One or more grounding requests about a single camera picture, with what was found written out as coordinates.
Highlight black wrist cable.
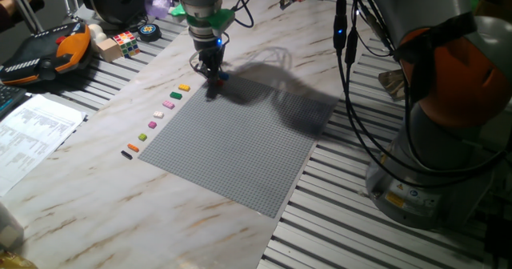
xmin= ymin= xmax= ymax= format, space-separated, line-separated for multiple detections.
xmin=232 ymin=0 xmax=277 ymax=29

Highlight translucent purple object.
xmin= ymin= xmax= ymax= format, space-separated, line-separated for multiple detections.
xmin=144 ymin=0 xmax=173 ymax=20

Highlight person's dark sleeved forearm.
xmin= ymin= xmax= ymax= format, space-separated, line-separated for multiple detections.
xmin=0 ymin=0 xmax=46 ymax=33

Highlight shiny metal bracket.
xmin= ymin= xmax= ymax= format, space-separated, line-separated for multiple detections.
xmin=378 ymin=68 xmax=405 ymax=101

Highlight wooden cube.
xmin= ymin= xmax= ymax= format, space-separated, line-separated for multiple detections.
xmin=96 ymin=38 xmax=123 ymax=63

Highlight printed paper sheet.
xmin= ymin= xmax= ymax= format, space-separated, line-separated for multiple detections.
xmin=0 ymin=94 xmax=87 ymax=198

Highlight marble pattern table sheet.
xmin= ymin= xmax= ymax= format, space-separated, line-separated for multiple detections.
xmin=0 ymin=0 xmax=373 ymax=269

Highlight black cable with LED plug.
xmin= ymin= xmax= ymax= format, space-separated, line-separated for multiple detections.
xmin=331 ymin=0 xmax=501 ymax=190

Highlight Rubik's cube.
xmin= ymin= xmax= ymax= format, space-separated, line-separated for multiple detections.
xmin=112 ymin=30 xmax=142 ymax=59

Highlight black orange teach pendant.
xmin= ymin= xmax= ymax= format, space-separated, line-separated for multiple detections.
xmin=0 ymin=22 xmax=93 ymax=86

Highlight black filament spool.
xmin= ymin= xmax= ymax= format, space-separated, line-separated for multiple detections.
xmin=79 ymin=0 xmax=147 ymax=26

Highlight black disc with yellow centre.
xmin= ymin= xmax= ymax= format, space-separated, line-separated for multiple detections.
xmin=138 ymin=23 xmax=162 ymax=42

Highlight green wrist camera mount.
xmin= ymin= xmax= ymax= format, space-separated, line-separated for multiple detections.
xmin=170 ymin=4 xmax=236 ymax=37

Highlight grey Lego baseplate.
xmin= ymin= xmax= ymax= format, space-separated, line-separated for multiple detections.
xmin=138 ymin=70 xmax=337 ymax=219

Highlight white round figurine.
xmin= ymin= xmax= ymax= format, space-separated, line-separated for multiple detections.
xmin=87 ymin=23 xmax=108 ymax=46

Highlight thin grey sensor cable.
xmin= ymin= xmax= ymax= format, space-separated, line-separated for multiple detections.
xmin=189 ymin=52 xmax=208 ymax=80

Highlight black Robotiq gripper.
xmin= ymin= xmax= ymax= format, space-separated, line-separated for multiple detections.
xmin=190 ymin=29 xmax=228 ymax=86

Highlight gold foil bag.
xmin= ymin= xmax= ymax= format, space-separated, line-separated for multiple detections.
xmin=0 ymin=249 xmax=39 ymax=269

